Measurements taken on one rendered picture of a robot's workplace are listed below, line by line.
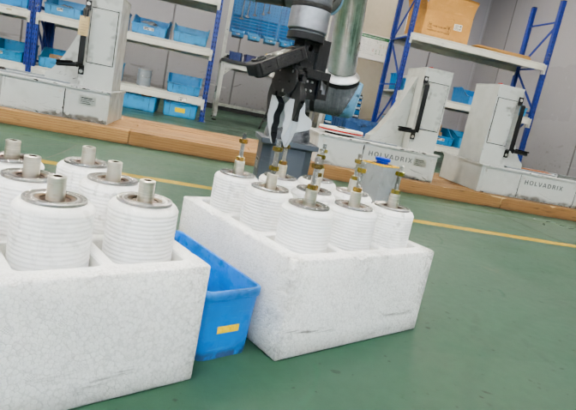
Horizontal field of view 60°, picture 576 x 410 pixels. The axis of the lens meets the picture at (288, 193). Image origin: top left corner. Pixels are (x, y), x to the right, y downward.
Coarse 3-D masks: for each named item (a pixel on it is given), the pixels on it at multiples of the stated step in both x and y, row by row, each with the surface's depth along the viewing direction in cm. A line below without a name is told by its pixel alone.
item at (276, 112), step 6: (276, 96) 96; (270, 102) 97; (276, 102) 95; (282, 102) 96; (270, 108) 97; (276, 108) 95; (282, 108) 96; (270, 114) 97; (276, 114) 96; (282, 114) 98; (270, 120) 97; (276, 120) 96; (282, 120) 99; (270, 126) 97; (276, 126) 97; (282, 126) 99; (270, 132) 96; (276, 132) 97; (270, 138) 97
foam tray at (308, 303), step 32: (192, 224) 105; (224, 224) 96; (224, 256) 96; (256, 256) 88; (288, 256) 81; (320, 256) 84; (352, 256) 89; (384, 256) 94; (416, 256) 101; (288, 288) 81; (320, 288) 85; (352, 288) 91; (384, 288) 97; (416, 288) 104; (256, 320) 87; (288, 320) 82; (320, 320) 88; (352, 320) 93; (384, 320) 100; (416, 320) 108; (288, 352) 85
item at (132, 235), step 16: (112, 208) 66; (128, 208) 65; (144, 208) 66; (160, 208) 67; (176, 208) 70; (112, 224) 66; (128, 224) 65; (144, 224) 65; (160, 224) 67; (176, 224) 70; (112, 240) 66; (128, 240) 66; (144, 240) 66; (160, 240) 67; (112, 256) 66; (128, 256) 66; (144, 256) 67; (160, 256) 68
